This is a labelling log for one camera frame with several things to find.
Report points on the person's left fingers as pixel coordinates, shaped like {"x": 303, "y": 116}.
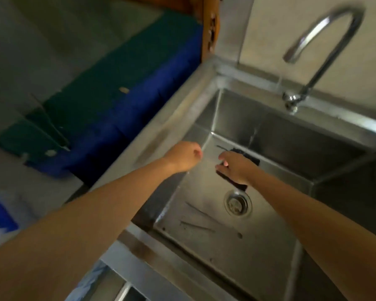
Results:
{"x": 196, "y": 152}

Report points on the person's right fingers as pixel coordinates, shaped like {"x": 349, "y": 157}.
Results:
{"x": 223, "y": 164}

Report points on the blue and green mattress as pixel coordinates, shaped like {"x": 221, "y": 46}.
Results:
{"x": 112, "y": 100}

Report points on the black cloth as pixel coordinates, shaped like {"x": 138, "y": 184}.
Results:
{"x": 252, "y": 159}

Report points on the person's left forearm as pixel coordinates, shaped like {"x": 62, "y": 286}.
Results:
{"x": 72, "y": 228}

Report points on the blue and white plastic sheet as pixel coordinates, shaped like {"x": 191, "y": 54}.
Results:
{"x": 0, "y": 216}

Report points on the person's right hand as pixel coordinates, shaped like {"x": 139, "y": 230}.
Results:
{"x": 236, "y": 168}

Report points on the person's right forearm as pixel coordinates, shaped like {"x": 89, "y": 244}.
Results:
{"x": 319, "y": 228}

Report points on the person's left hand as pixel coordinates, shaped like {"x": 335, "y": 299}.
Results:
{"x": 183, "y": 156}

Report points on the chrome gooseneck faucet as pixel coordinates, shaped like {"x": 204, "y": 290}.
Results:
{"x": 319, "y": 56}

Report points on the stainless steel sink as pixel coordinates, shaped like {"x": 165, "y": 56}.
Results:
{"x": 269, "y": 184}

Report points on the round metal sink drain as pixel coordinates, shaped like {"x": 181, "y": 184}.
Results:
{"x": 237, "y": 203}

